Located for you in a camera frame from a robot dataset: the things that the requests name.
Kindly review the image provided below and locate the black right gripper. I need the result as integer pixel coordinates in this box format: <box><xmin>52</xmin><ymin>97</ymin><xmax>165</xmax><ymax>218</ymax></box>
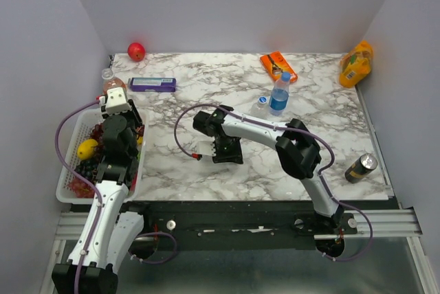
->
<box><xmin>210</xmin><ymin>136</ymin><xmax>243</xmax><ymax>165</ymax></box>

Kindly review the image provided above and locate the orange drink bottle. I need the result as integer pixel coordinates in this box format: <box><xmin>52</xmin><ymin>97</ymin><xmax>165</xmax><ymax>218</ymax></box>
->
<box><xmin>101</xmin><ymin>68</ymin><xmax>127</xmax><ymax>94</ymax></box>

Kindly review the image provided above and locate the clear bottle blue label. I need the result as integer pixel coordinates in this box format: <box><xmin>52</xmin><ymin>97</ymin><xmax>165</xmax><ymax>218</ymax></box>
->
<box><xmin>269</xmin><ymin>75</ymin><xmax>290</xmax><ymax>115</ymax></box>

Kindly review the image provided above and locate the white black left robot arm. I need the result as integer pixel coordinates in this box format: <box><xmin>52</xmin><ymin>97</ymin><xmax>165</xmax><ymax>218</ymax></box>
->
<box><xmin>52</xmin><ymin>96</ymin><xmax>153</xmax><ymax>293</ymax></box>

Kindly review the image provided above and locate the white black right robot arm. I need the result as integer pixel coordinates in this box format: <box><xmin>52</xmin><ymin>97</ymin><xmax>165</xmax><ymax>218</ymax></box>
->
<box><xmin>192</xmin><ymin>107</ymin><xmax>344</xmax><ymax>234</ymax></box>

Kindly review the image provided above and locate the red grape bunch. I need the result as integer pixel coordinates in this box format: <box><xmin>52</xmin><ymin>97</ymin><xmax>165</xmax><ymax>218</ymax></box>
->
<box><xmin>90</xmin><ymin>124</ymin><xmax>103</xmax><ymax>143</ymax></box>

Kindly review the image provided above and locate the white plastic basket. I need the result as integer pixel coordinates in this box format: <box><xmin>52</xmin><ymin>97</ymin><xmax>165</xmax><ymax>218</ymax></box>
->
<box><xmin>56</xmin><ymin>108</ymin><xmax>146</xmax><ymax>205</ymax></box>

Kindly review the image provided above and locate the yellow lemon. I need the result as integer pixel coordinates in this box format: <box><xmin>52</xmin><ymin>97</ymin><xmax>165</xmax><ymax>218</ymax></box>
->
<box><xmin>76</xmin><ymin>139</ymin><xmax>98</xmax><ymax>160</ymax></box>

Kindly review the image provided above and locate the purple white box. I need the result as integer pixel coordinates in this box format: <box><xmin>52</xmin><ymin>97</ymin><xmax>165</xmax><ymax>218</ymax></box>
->
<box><xmin>129</xmin><ymin>78</ymin><xmax>177</xmax><ymax>93</ymax></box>

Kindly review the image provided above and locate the dark grape bunch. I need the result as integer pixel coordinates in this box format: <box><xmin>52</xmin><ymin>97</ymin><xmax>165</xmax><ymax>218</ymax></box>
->
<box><xmin>74</xmin><ymin>159</ymin><xmax>98</xmax><ymax>182</ymax></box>

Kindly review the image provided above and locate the red apple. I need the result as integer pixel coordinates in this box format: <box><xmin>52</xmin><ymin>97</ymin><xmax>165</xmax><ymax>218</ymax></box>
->
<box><xmin>127</xmin><ymin>43</ymin><xmax>146</xmax><ymax>62</ymax></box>

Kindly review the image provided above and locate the orange razor box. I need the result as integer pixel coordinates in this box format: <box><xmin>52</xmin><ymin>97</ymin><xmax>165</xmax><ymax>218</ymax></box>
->
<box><xmin>260</xmin><ymin>51</ymin><xmax>298</xmax><ymax>83</ymax></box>

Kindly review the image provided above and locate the black gold can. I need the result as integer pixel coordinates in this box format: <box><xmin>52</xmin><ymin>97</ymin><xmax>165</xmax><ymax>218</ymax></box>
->
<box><xmin>344</xmin><ymin>153</ymin><xmax>378</xmax><ymax>183</ymax></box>

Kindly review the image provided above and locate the yellow snack bag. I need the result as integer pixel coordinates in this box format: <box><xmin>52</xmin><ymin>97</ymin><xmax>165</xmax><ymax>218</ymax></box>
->
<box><xmin>339</xmin><ymin>40</ymin><xmax>373</xmax><ymax>88</ymax></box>

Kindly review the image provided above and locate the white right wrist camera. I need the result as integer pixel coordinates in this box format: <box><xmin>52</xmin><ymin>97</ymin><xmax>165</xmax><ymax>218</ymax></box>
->
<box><xmin>192</xmin><ymin>141</ymin><xmax>216</xmax><ymax>160</ymax></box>

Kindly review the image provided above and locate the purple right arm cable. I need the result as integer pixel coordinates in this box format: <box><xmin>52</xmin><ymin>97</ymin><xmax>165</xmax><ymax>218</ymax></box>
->
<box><xmin>173</xmin><ymin>103</ymin><xmax>374</xmax><ymax>262</ymax></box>

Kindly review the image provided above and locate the black mounting rail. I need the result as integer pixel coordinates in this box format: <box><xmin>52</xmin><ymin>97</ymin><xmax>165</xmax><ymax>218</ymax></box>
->
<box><xmin>122</xmin><ymin>201</ymin><xmax>358</xmax><ymax>251</ymax></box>

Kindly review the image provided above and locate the aluminium rail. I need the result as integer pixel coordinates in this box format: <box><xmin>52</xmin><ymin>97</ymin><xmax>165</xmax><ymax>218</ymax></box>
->
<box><xmin>314</xmin><ymin>210</ymin><xmax>422</xmax><ymax>240</ymax></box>

